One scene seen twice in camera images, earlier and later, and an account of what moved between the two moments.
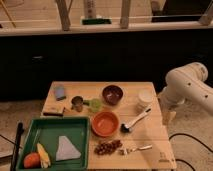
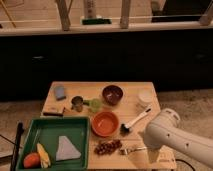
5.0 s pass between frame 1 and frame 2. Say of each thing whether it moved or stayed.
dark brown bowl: stayed
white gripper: moved
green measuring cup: stayed
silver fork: stayed
